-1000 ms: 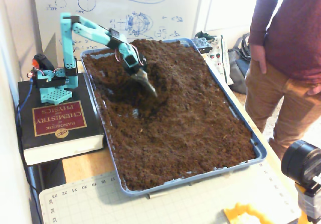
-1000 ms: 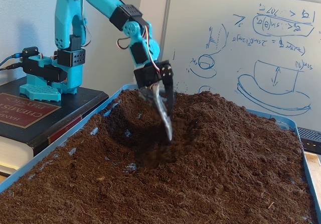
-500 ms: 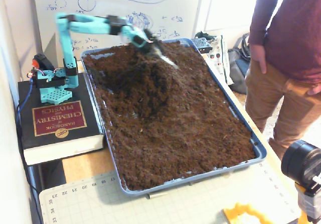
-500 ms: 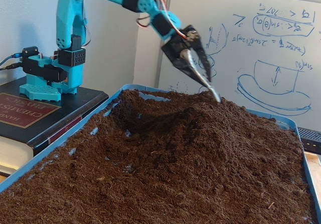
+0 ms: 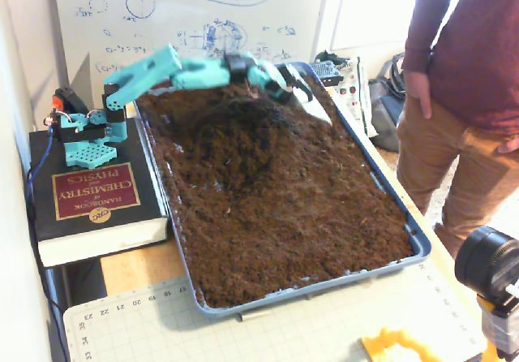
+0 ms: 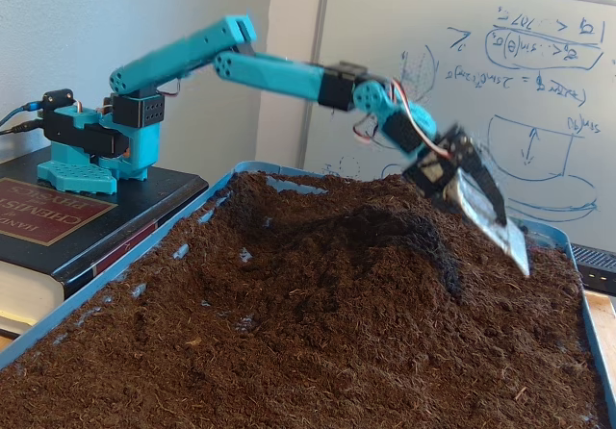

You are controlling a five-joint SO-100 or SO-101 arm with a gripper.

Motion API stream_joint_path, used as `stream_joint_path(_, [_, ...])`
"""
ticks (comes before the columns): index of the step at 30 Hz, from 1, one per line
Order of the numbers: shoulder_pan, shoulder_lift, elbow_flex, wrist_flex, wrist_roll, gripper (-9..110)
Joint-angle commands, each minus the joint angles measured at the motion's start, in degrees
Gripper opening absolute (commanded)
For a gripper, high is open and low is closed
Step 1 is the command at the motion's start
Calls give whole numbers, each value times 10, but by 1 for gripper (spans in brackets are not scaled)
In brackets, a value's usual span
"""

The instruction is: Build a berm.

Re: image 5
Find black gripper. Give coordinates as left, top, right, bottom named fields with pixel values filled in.
left=269, top=63, right=334, bottom=127

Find short metal bar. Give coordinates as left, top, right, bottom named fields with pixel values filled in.
left=236, top=309, right=273, bottom=322

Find black cable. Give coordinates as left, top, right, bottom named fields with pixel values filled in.
left=24, top=169, right=72, bottom=362

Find yellow grey camera stand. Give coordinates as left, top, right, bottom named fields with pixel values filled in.
left=476, top=292, right=519, bottom=362

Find person's right hand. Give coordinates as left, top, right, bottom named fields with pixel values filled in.
left=404, top=72, right=433, bottom=123

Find whiteboard with blue drawings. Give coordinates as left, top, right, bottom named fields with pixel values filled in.
left=51, top=0, right=329, bottom=91

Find brown soil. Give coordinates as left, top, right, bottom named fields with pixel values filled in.
left=133, top=64, right=415, bottom=309

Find yellow plastic part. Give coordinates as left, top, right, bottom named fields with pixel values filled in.
left=360, top=327, right=447, bottom=362

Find person's left hand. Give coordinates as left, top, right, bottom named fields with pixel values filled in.
left=496, top=136, right=519, bottom=157

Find black camera lens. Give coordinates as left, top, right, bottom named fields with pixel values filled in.
left=453, top=226, right=519, bottom=298

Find grey backpack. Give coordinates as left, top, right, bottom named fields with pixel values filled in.
left=367, top=53, right=406, bottom=154

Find blue cable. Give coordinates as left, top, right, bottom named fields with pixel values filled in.
left=24, top=132, right=56, bottom=217

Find grey gridded cutting mat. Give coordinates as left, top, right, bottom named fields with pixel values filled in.
left=62, top=258, right=487, bottom=362

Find black chemistry physics handbook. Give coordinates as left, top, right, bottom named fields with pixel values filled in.
left=28, top=116, right=170, bottom=268

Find white electronics box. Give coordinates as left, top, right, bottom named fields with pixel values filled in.
left=324, top=56, right=378, bottom=138

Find teal robot arm with base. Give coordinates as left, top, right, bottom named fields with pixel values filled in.
left=50, top=44, right=285, bottom=168

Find blue plastic tray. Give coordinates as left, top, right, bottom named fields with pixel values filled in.
left=129, top=60, right=433, bottom=319

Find person maroon sweater tan trousers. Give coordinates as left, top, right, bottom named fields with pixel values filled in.
left=395, top=0, right=519, bottom=257

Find person's right forearm maroon sleeve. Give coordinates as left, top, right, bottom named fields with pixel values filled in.
left=401, top=0, right=463, bottom=77

